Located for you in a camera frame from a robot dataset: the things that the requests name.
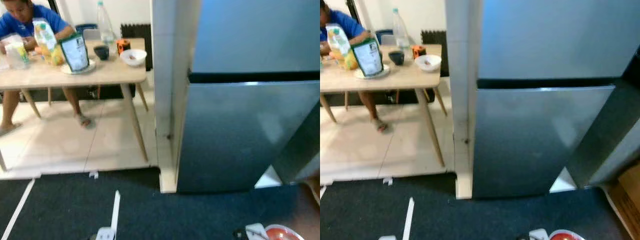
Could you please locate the dark blue carpet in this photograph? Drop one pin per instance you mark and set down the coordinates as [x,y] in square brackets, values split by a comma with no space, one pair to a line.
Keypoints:
[175,215]
[475,220]

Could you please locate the brown sausage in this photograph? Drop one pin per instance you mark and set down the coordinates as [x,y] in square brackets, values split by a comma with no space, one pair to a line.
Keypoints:
[132,58]
[428,64]

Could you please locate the black foam wall mat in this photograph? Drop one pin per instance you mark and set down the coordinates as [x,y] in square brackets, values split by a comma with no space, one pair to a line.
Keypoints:
[435,36]
[140,32]

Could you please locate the grey two-door fridge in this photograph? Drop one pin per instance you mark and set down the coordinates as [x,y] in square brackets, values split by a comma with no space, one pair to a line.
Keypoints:
[250,35]
[550,35]

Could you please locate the dark blue bucket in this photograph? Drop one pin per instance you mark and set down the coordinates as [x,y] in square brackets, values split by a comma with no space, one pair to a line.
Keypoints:
[382,34]
[85,27]

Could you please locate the steel bowl of strawberries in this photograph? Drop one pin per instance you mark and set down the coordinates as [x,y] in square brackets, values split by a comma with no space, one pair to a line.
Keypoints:
[565,236]
[282,234]

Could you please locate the white ceramic bowl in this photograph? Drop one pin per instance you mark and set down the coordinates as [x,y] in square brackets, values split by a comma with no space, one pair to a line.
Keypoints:
[429,68]
[134,62]

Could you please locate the dark green standing pouch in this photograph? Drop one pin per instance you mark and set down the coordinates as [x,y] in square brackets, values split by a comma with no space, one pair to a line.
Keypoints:
[368,57]
[75,52]

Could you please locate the dark ceramic cup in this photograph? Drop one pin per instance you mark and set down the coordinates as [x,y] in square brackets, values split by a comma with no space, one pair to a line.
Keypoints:
[101,52]
[396,58]

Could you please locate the small blue-label water bottle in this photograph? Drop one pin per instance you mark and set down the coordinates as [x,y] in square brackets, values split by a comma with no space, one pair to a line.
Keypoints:
[9,59]

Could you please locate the brown cardboard box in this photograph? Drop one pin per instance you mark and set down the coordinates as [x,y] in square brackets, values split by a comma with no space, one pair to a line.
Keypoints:
[625,200]

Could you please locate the person in blue shirt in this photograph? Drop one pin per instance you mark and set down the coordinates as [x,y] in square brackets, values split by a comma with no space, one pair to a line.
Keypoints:
[25,22]
[345,25]

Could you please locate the yellow green juice carton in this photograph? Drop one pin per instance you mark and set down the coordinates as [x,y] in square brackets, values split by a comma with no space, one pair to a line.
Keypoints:
[339,42]
[46,40]

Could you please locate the large clear water bottle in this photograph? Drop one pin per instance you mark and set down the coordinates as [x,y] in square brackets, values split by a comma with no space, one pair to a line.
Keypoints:
[105,25]
[400,30]

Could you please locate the light wooden table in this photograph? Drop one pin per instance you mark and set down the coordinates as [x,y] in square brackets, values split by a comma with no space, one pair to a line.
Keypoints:
[405,77]
[105,72]

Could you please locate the patterned round plate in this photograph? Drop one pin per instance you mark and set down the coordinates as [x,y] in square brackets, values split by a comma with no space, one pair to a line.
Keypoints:
[386,71]
[92,66]

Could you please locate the long white floor tape strip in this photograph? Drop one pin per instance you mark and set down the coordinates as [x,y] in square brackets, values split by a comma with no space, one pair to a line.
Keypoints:
[322,191]
[17,210]

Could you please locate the black metal stand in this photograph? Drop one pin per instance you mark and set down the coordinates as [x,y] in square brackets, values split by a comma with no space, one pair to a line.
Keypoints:
[53,5]
[352,10]

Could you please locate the short white floor tape strip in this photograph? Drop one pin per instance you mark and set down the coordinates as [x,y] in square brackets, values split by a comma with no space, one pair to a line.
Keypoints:
[408,220]
[115,210]

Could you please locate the small white floor tape piece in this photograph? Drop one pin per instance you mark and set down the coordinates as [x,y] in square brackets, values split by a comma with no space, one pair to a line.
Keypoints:
[93,174]
[387,180]

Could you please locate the grey chair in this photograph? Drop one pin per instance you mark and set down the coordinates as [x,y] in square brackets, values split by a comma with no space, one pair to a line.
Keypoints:
[387,40]
[91,34]

